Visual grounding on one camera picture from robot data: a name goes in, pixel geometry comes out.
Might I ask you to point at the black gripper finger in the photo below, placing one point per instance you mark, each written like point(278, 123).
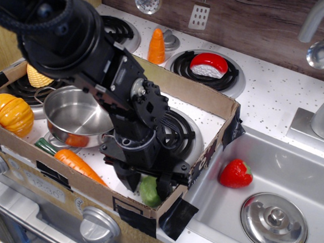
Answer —
point(127, 176)
point(165, 185)

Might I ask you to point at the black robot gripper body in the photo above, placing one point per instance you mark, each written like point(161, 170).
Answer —
point(160, 151)

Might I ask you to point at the green toy broccoli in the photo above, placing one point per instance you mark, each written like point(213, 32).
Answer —
point(148, 192)

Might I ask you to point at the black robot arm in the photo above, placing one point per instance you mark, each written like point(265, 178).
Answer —
point(66, 40)

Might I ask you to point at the stainless steel pot lid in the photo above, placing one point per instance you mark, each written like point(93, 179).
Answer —
point(270, 218)

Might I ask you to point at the black front right burner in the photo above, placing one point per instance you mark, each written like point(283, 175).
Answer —
point(137, 121)

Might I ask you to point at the black burner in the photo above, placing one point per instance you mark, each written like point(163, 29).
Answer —
point(137, 121)
point(231, 84)
point(19, 88)
point(122, 32)

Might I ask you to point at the grey oven knob right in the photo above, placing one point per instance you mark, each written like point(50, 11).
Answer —
point(97, 226)

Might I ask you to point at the orange toy carrot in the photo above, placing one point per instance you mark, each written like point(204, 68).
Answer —
point(71, 159)

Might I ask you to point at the red toy strawberry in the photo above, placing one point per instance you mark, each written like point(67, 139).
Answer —
point(236, 174)

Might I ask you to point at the black rear right burner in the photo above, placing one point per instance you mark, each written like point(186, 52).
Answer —
point(231, 84)

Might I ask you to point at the orange toy carrot tip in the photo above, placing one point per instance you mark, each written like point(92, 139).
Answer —
point(156, 51)

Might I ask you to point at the grey sink basin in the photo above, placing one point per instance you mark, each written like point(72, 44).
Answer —
point(277, 167)

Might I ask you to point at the brown cardboard fence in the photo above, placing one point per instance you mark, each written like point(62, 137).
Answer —
point(214, 116)

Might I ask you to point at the red white toy sushi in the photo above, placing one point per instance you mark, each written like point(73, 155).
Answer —
point(209, 65)

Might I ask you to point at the grey stove knob centre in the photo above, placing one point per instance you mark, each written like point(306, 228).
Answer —
point(171, 41)

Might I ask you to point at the black rear left burner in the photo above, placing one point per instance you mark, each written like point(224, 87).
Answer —
point(122, 32)

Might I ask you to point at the yellow toy corn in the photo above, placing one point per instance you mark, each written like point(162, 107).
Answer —
point(36, 79)

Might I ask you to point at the orange toy pumpkin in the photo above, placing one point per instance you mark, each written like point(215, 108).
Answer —
point(15, 115)

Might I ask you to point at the black front left burner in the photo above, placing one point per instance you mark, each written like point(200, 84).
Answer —
point(19, 88)

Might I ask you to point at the silver hanging spatula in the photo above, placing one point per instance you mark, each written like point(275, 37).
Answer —
point(199, 15)

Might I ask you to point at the silver hanging skimmer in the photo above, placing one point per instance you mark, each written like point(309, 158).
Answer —
point(148, 7)

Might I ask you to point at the grey toy faucet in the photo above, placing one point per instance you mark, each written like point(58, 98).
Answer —
point(312, 22)

